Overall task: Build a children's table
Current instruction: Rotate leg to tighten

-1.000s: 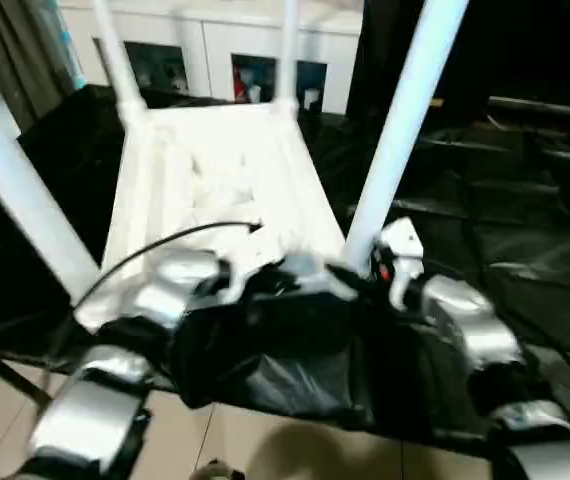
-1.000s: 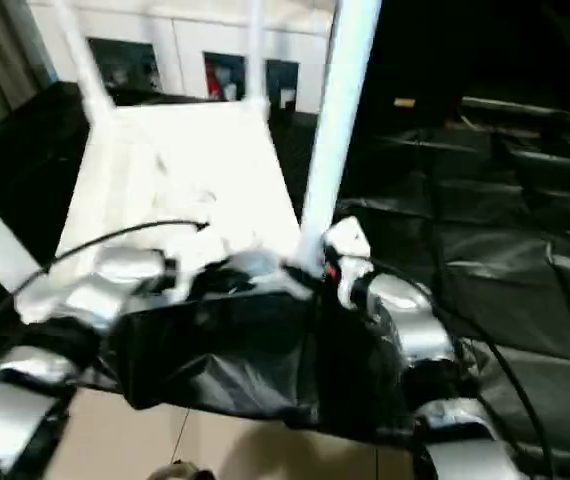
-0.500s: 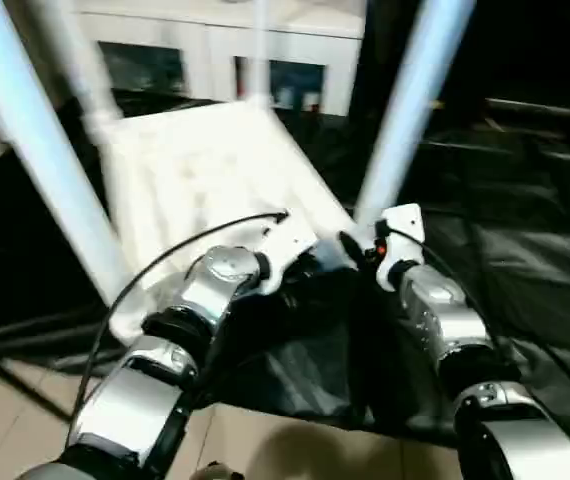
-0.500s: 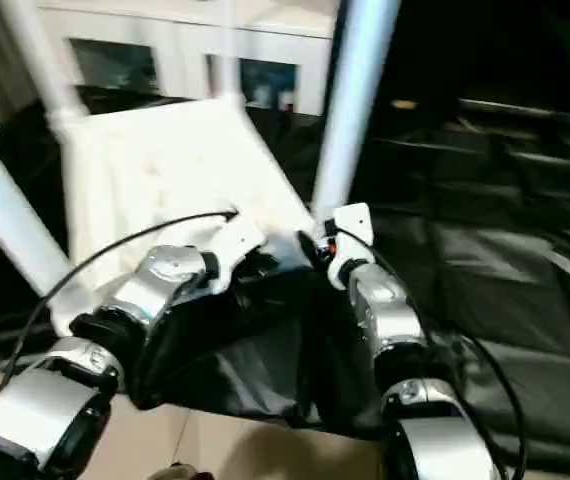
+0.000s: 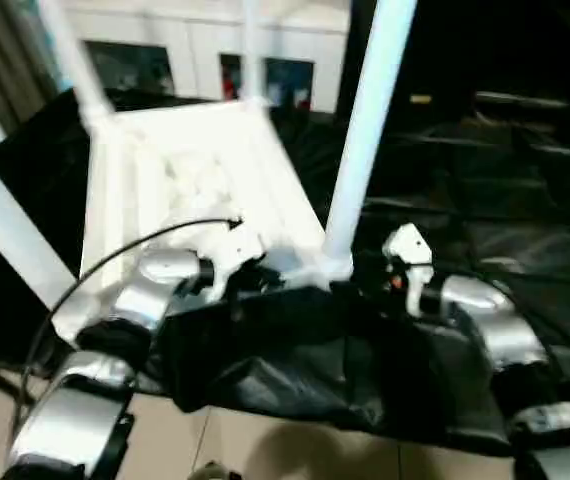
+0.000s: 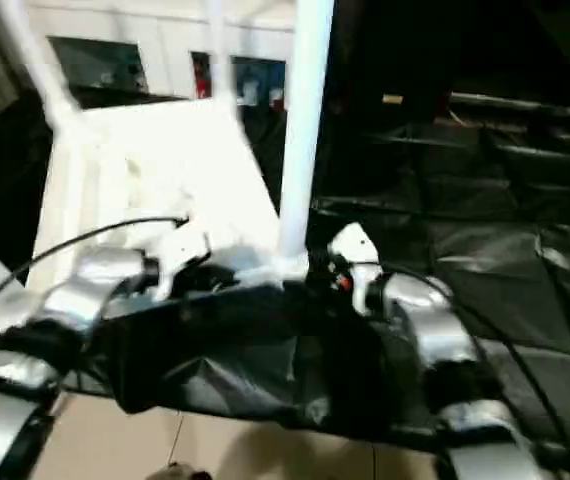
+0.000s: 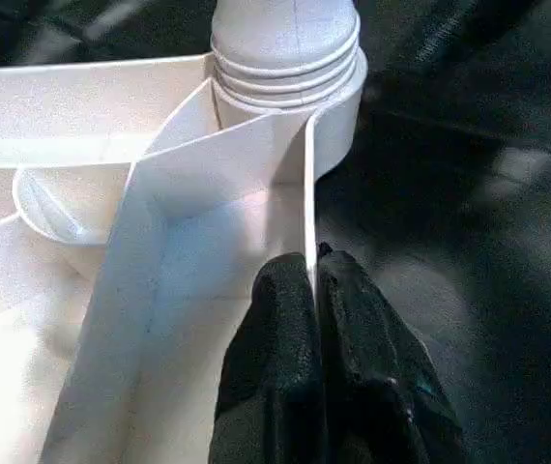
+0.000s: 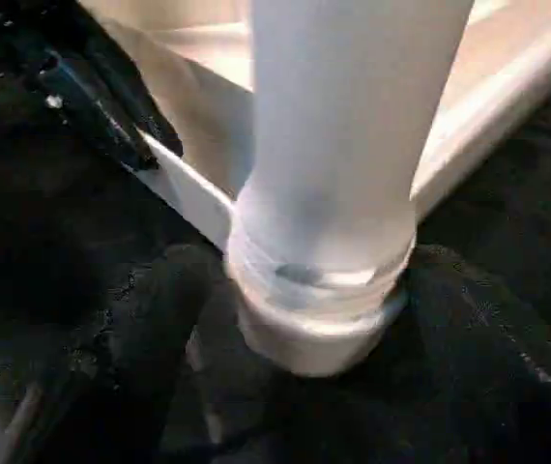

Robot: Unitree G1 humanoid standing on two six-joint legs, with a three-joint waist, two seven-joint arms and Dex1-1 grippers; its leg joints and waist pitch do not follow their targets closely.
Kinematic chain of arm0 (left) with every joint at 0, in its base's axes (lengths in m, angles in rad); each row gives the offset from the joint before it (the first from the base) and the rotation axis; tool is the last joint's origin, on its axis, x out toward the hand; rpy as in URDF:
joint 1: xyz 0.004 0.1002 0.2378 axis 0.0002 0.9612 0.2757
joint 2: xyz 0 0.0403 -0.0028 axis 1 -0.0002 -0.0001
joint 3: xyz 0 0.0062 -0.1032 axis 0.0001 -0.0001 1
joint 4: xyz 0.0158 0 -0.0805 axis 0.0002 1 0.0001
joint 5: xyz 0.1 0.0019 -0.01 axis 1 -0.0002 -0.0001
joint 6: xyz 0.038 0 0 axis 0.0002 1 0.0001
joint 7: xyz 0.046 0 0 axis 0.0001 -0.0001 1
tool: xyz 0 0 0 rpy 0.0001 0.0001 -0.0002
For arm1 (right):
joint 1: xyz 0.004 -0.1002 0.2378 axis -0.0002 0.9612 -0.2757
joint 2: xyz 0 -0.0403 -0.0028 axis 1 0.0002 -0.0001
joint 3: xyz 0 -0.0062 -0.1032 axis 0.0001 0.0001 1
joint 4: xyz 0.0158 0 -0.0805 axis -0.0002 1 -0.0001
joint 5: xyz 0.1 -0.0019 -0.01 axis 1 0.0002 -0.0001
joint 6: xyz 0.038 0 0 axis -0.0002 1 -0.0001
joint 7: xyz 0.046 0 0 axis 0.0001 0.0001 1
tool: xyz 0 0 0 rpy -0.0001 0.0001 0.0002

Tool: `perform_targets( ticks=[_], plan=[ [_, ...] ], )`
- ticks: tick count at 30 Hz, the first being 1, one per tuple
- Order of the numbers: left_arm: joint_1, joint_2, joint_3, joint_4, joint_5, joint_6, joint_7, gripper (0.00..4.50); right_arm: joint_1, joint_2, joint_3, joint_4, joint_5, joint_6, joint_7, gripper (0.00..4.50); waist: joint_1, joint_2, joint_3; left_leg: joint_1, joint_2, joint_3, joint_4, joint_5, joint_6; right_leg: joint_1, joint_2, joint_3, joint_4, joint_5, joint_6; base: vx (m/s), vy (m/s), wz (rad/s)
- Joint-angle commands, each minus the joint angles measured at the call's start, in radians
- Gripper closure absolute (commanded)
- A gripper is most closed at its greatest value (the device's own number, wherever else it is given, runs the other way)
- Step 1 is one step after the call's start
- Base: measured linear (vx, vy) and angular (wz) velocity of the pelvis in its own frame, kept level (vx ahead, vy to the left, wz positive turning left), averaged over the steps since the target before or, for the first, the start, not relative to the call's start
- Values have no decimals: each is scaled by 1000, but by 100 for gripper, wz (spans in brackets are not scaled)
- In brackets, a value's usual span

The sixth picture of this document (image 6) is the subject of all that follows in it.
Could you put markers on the black table mat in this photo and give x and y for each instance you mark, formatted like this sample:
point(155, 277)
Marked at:
point(505, 230)

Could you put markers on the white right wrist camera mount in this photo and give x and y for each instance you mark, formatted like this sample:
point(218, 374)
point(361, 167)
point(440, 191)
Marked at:
point(355, 250)

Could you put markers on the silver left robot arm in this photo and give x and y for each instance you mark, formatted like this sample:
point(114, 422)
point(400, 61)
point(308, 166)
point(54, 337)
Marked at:
point(65, 300)

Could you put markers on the small orange label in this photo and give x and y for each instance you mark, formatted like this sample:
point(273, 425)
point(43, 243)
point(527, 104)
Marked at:
point(392, 99)

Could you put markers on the white plastic table top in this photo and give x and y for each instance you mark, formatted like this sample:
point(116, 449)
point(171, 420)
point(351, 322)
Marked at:
point(155, 180)

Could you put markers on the white glass-door cabinet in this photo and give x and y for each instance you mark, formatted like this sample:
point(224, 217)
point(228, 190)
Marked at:
point(165, 35)

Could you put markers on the long black bar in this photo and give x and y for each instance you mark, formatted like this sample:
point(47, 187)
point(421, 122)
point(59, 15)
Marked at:
point(525, 105)

